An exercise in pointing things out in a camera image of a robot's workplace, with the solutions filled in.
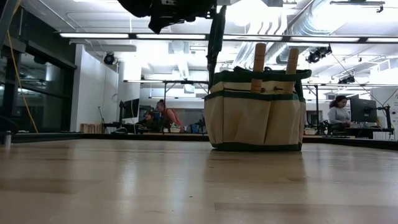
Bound round black hanging lamp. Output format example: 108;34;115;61
103;52;116;66

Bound black computer monitor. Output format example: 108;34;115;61
120;98;141;120
349;96;378;124

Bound green pruning shears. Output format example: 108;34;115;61
205;4;228;90

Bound silver ventilation duct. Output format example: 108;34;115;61
275;0;333;65

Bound black monitor stand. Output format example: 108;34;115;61
376;104;394;135

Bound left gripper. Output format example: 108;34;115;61
147;0;219;35

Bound black ceiling spotlight cluster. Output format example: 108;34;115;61
305;44;333;65
338;74;356;85

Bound person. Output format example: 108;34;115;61
326;95;354;126
136;110;160;132
155;99;185;132

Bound small grey cylinder post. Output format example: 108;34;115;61
2;130;12;149

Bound wooden crate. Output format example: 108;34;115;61
80;123;106;134

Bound yellow extension cable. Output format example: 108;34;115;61
5;0;39;134

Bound ceiling strip light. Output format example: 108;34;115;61
136;33;207;40
366;37;398;44
289;36;361;43
223;35;284;42
58;32;130;39

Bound hand rake wooden handle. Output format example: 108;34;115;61
283;47;300;94

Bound beige green-trimmed garden bag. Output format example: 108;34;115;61
203;65;313;152

